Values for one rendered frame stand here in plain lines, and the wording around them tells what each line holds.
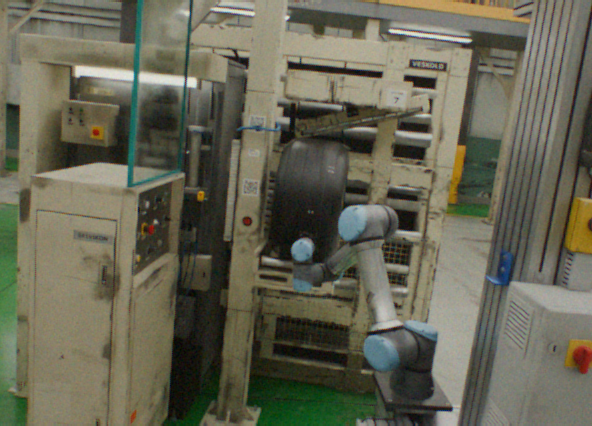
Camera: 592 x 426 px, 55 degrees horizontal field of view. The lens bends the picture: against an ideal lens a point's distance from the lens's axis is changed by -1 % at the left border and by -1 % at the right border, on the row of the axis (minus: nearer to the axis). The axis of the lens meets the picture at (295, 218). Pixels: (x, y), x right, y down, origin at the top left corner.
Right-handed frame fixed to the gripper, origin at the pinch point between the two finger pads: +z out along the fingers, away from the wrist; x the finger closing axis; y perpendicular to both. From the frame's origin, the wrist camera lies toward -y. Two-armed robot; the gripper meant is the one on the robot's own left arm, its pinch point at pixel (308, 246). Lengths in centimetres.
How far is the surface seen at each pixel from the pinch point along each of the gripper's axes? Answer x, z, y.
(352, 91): -9, 35, 73
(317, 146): 2.2, 9.1, 43.7
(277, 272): 13.2, 9.9, -14.7
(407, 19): -56, 551, 261
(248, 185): 32.0, 14.6, 22.7
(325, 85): 4, 35, 75
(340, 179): -10.0, 0.5, 30.4
